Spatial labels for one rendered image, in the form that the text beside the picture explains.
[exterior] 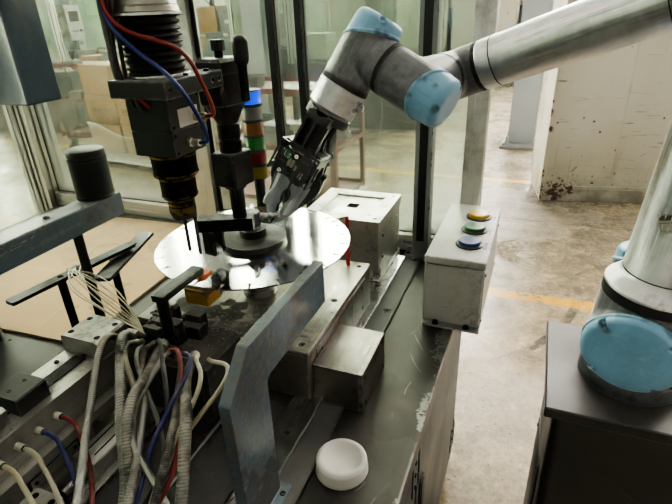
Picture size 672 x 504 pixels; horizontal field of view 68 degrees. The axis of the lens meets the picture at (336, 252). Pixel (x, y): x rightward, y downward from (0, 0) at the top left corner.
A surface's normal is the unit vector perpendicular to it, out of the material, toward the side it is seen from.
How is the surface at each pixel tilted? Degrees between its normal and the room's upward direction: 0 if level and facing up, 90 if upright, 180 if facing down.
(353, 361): 0
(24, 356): 0
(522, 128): 90
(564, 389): 0
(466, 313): 90
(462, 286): 90
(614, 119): 91
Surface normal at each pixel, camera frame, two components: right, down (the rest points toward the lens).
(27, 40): 0.93, 0.13
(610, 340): -0.58, 0.49
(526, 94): -0.37, 0.42
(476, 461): -0.04, -0.90
